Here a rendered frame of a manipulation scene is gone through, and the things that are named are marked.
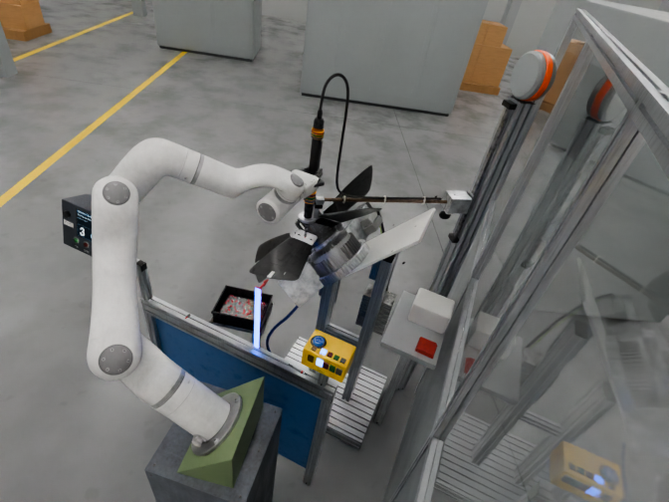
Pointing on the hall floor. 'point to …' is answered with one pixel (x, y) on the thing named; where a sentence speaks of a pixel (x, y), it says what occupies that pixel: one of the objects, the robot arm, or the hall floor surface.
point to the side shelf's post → (390, 388)
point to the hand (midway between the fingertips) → (313, 171)
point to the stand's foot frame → (346, 420)
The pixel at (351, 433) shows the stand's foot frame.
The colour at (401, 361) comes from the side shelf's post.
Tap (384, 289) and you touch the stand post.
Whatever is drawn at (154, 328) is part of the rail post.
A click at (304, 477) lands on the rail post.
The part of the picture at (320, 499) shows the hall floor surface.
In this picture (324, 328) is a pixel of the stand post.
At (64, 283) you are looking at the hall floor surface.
